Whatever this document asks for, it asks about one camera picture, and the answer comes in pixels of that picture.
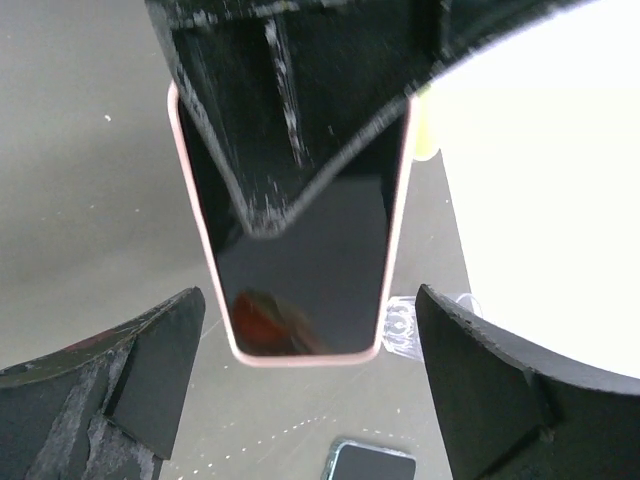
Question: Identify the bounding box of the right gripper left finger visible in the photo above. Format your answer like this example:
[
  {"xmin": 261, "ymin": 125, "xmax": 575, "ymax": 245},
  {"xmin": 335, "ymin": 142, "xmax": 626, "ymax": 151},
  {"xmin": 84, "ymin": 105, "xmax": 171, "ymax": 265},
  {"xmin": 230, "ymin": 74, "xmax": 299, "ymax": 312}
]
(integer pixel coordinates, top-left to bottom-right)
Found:
[{"xmin": 1, "ymin": 287, "xmax": 205, "ymax": 479}]

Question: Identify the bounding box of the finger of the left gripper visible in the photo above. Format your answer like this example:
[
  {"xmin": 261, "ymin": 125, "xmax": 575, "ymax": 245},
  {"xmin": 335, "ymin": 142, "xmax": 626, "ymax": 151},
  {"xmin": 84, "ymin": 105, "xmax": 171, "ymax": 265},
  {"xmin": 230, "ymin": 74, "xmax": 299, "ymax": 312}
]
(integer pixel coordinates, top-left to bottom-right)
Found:
[{"xmin": 146, "ymin": 1, "xmax": 570, "ymax": 239}]

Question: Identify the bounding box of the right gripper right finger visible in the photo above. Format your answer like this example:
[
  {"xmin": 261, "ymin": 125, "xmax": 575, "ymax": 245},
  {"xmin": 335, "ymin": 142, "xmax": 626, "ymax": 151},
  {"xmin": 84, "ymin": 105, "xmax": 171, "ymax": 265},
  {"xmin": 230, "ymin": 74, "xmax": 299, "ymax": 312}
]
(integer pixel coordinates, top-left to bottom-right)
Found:
[{"xmin": 415, "ymin": 285, "xmax": 639, "ymax": 479}]

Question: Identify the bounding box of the dark phone blue edge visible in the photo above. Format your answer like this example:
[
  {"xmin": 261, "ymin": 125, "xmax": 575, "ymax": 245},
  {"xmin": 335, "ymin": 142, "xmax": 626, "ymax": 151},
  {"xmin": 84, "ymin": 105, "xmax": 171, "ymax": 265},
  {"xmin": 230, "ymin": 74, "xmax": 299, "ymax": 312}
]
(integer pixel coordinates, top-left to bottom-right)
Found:
[{"xmin": 321, "ymin": 438, "xmax": 417, "ymax": 480}]

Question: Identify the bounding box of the clear glass tumbler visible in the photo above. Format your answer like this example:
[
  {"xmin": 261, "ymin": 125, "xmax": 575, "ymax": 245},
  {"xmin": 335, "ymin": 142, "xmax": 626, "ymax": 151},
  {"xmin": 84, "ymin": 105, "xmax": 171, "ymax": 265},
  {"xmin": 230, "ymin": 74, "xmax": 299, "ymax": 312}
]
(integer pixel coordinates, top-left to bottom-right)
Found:
[{"xmin": 382, "ymin": 292, "xmax": 483, "ymax": 364}]

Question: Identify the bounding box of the green mug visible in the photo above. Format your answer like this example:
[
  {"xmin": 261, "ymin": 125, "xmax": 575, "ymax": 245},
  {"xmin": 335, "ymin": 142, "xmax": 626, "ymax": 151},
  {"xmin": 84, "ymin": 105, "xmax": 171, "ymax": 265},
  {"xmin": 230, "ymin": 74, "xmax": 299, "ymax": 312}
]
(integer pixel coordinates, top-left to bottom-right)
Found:
[{"xmin": 414, "ymin": 87, "xmax": 440, "ymax": 162}]

